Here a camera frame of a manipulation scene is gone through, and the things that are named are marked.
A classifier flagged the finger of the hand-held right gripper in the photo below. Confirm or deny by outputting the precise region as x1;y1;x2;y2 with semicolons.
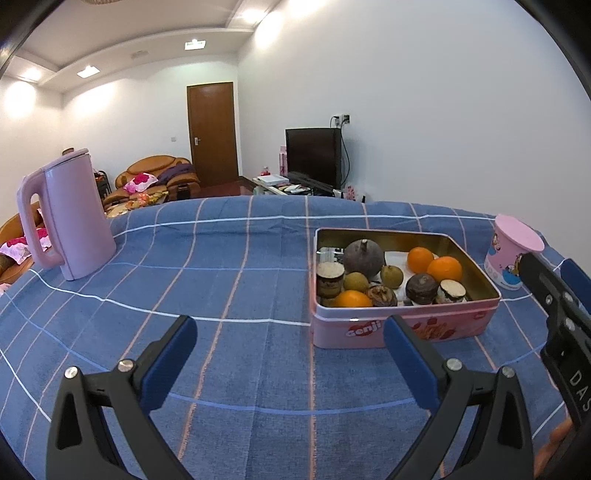
560;257;591;322
519;252;591;345

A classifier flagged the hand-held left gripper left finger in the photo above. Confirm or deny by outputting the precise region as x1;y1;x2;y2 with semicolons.
45;315;198;480

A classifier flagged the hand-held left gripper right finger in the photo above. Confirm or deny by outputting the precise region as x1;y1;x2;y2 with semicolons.
383;315;535;480

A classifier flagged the pink tin box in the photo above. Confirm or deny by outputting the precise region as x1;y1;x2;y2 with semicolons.
313;227;502;349

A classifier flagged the dried brown mangosteen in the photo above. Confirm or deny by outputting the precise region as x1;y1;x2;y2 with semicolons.
366;285;398;306

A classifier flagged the dark brown water chestnut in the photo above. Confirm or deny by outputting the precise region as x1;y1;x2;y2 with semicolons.
405;273;439;305

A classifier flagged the cut taro chunk dark skin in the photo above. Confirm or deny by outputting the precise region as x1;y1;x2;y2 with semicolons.
435;279;467;304

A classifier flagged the orange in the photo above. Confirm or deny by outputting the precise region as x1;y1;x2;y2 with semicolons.
333;290;374;308
427;256;463;282
406;247;435;274

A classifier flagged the small green-brown longan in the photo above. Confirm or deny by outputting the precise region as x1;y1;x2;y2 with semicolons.
344;272;370;294
379;264;404;289

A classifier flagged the purple passion fruit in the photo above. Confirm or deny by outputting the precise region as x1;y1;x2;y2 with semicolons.
342;239;385;280

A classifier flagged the cut taro chunk striped skin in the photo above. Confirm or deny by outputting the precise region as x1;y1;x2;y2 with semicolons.
316;261;345;298

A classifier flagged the person's right hand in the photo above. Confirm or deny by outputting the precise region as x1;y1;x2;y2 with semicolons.
536;421;575;480

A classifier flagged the pink cartoon paper cup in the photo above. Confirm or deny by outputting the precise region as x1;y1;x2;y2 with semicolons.
484;213;546;291

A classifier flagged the blue checked cloth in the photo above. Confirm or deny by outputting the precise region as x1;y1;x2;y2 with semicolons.
0;195;591;480

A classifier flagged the low table with snacks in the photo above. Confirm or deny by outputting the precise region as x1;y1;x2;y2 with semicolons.
104;191;167;217

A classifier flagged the pink electric kettle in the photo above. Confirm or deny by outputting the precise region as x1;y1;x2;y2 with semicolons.
15;148;117;281

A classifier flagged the orange leather armchair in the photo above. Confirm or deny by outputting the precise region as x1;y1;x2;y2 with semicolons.
115;156;201;201

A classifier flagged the pink floral cushion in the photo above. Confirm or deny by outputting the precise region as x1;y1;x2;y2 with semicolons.
124;173;158;192

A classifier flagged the white television stand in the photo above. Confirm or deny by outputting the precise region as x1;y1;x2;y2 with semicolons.
253;174;333;197

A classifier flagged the black television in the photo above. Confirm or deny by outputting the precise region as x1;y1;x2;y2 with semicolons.
285;128;342;190

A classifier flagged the brown wooden door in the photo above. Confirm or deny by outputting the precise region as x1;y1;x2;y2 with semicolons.
187;82;240;188

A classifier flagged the black television cable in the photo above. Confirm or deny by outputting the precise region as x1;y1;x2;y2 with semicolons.
340;124;350;190

